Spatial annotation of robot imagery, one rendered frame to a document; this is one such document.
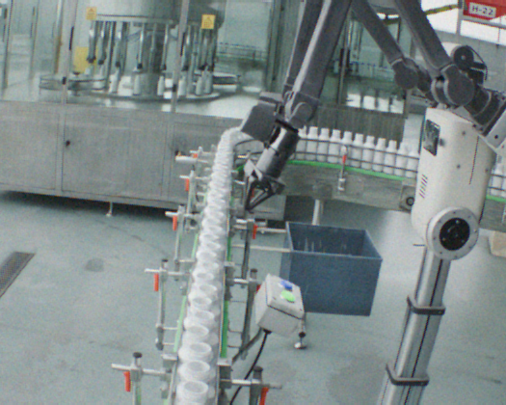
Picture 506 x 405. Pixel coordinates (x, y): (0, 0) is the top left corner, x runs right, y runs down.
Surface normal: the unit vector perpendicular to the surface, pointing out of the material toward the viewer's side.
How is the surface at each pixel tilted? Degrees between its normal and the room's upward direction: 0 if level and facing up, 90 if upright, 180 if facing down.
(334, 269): 90
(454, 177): 101
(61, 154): 90
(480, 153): 90
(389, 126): 90
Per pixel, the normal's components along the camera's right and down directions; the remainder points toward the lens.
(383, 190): -0.29, 0.23
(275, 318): 0.01, 0.28
